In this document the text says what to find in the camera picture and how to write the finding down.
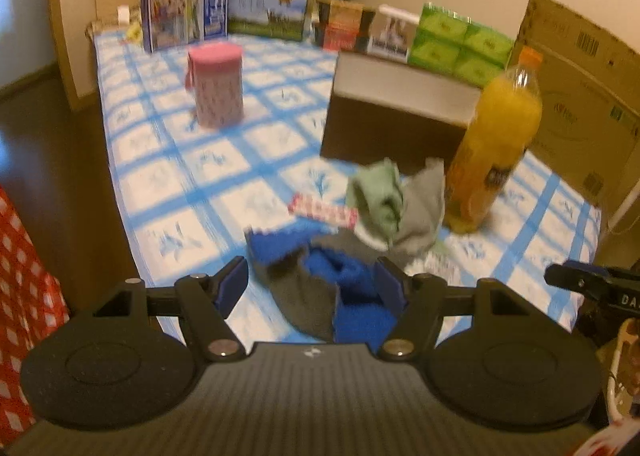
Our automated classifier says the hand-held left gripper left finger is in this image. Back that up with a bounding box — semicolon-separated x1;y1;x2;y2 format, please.
92;256;250;363

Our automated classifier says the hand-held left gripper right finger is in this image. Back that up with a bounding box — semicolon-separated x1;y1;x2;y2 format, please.
375;256;526;362

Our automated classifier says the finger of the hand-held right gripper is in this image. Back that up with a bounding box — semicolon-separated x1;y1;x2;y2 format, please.
562;260;621;282
544;263;608;294

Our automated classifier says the blue fuzzy sock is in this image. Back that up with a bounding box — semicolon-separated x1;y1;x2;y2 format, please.
247;231;401;344

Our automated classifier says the dark grey sock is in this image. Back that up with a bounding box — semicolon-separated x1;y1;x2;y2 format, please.
265;236;346;342

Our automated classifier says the light grey cloth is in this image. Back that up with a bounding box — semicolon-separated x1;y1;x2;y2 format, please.
390;158;447;257

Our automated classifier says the green cloth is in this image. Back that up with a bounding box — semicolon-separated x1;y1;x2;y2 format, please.
346;159;403;249

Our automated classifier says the pink white checked packet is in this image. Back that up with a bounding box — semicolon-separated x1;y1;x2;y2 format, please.
287;192;360;229

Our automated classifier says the brown cardboard box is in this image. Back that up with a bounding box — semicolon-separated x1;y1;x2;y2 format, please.
320;51;483;177

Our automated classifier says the blue checked bed sheet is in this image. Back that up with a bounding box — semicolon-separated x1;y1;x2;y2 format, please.
92;31;603;344

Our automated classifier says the large cardboard box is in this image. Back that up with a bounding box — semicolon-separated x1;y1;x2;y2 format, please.
510;0;640;209

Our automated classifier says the orange juice bottle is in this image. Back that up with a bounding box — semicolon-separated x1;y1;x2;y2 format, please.
444;47;544;234

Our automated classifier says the pink patterned canister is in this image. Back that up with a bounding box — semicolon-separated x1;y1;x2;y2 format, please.
185;43;245;129

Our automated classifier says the red checked cloth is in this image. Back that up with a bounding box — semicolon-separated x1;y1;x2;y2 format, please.
0;186;71;437

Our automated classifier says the green tissue pack bundle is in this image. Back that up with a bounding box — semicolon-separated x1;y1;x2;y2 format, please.
407;2;516;89

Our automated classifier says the white picture box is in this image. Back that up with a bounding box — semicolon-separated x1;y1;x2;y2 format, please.
367;5;421;62

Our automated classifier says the orange red box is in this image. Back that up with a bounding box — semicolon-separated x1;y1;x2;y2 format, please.
315;0;376;53

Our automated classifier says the blue milk carton box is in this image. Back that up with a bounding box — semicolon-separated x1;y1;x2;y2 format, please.
140;0;231;54

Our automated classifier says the green meadow milk box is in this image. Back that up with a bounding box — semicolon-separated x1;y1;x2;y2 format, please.
227;0;310;42

